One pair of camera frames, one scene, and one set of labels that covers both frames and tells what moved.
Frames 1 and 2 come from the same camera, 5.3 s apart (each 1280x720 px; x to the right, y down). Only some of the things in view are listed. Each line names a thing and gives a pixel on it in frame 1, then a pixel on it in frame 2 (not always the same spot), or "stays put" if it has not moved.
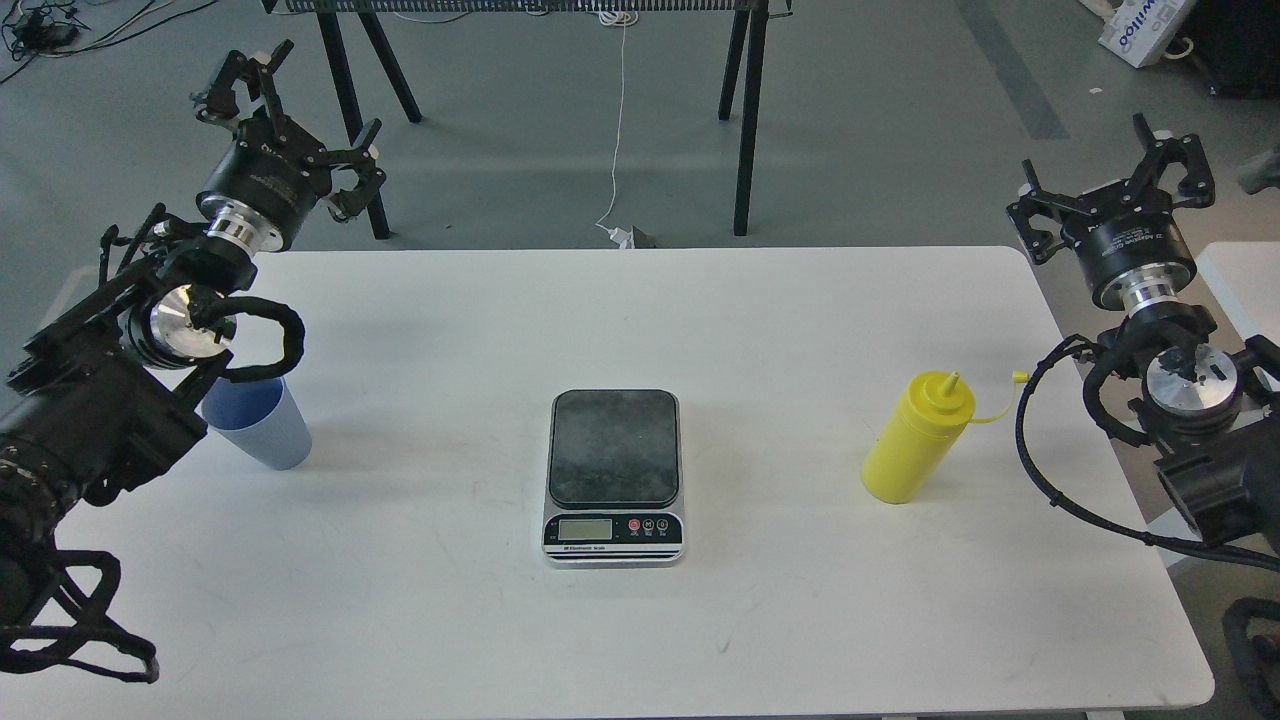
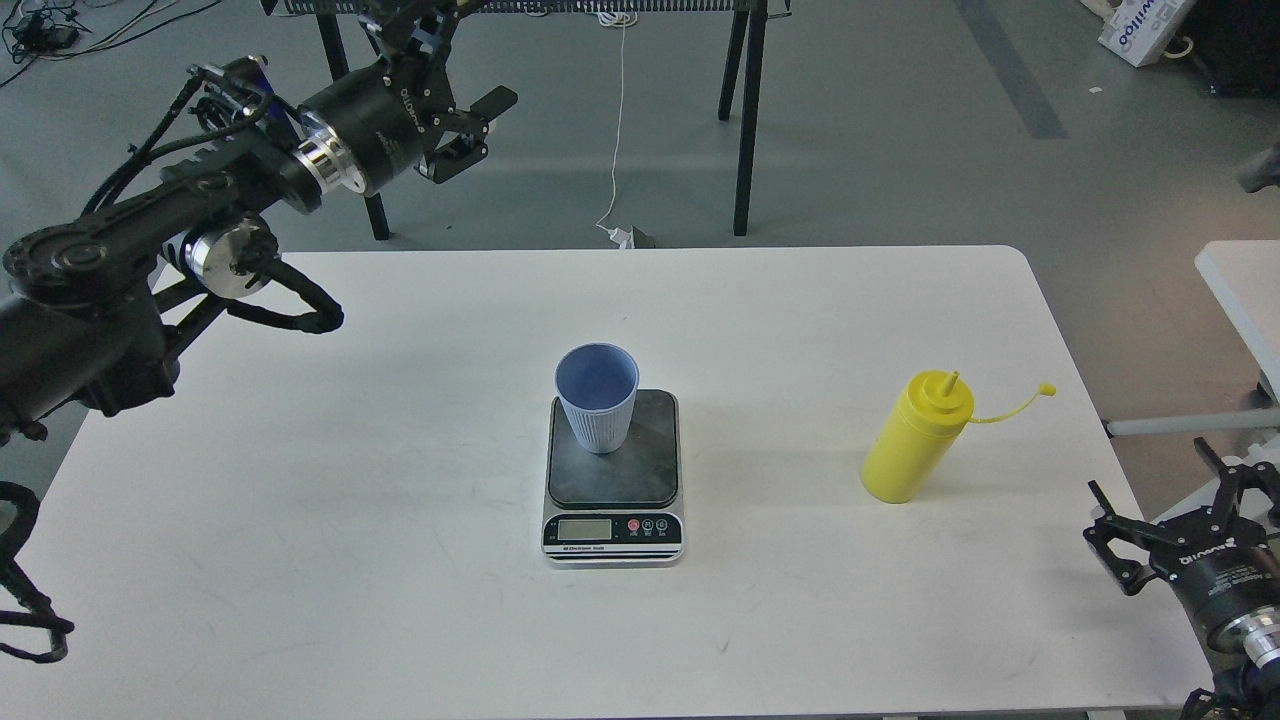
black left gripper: x=262 y=193 to x=370 y=127
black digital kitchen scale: x=613 y=481 stays put
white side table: x=1246 y=277 stays put
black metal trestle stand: x=744 y=56 stays put
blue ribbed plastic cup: x=261 y=420 to x=598 y=382
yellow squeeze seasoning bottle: x=918 y=438 stays put
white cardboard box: x=1137 y=28 stays put
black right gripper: x=1132 y=251 to x=1221 y=567
